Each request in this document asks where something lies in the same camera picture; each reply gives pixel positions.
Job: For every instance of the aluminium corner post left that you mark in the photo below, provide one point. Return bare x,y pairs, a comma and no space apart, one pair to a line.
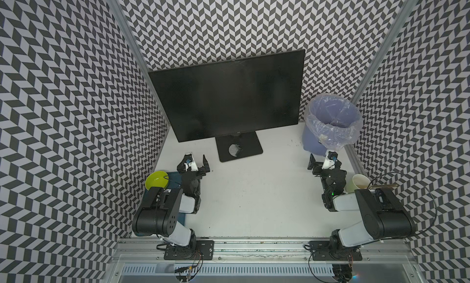
129,38

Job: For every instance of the aluminium corner post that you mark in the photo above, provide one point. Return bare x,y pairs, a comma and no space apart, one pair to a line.
129,38
381,54

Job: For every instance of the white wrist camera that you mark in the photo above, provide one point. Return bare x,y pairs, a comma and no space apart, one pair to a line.
192,165
330,160

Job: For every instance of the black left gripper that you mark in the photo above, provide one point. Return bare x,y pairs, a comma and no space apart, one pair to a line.
201,169

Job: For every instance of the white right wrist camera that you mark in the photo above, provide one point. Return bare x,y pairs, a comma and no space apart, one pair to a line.
330,160

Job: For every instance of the lime green bowl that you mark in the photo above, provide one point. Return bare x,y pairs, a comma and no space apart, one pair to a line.
158,179

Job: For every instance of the light green mug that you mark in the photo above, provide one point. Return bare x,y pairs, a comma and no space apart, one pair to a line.
358,181

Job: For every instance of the black computer monitor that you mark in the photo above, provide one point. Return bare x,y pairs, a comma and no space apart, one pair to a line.
232,100

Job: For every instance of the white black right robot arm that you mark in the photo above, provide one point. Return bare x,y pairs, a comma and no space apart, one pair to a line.
383,216

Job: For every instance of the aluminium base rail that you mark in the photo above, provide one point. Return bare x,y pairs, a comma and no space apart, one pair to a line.
262,260

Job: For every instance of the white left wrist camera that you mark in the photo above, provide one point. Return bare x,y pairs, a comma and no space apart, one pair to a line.
192,165

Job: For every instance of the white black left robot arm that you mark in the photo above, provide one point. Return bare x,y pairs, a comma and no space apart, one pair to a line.
160,208

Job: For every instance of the blue bin with plastic liner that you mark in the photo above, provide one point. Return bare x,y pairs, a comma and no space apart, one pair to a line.
331,122

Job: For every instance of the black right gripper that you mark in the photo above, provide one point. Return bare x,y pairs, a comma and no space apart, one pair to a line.
311,162

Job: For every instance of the aluminium corner post right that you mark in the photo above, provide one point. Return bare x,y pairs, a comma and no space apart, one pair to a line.
381,54

